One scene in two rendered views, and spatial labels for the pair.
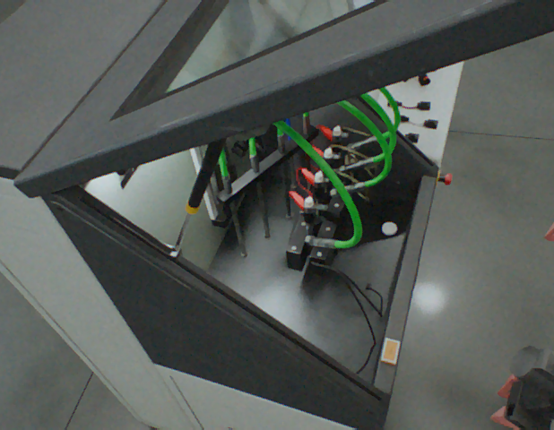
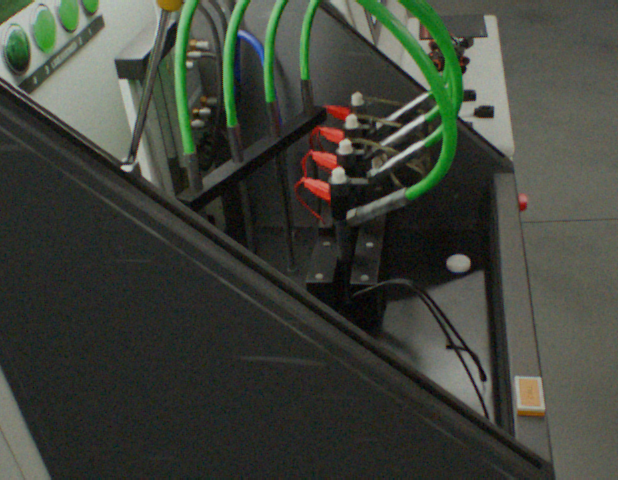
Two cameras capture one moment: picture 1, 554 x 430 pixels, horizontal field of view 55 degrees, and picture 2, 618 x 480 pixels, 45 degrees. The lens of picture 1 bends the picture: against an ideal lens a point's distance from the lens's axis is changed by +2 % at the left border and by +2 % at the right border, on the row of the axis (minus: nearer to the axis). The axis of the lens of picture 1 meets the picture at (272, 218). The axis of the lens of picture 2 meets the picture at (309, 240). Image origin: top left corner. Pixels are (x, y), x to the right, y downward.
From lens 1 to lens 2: 0.44 m
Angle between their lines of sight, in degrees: 19
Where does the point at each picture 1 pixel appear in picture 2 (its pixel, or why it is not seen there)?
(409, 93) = not seen: hidden behind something
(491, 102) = (523, 186)
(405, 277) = (514, 294)
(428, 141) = (488, 130)
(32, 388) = not seen: outside the picture
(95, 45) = not seen: outside the picture
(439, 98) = (484, 88)
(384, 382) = (534, 444)
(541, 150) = (606, 232)
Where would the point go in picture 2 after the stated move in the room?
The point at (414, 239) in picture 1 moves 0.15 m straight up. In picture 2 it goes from (510, 246) to (517, 158)
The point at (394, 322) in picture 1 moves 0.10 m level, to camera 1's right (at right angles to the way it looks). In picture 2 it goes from (520, 356) to (591, 335)
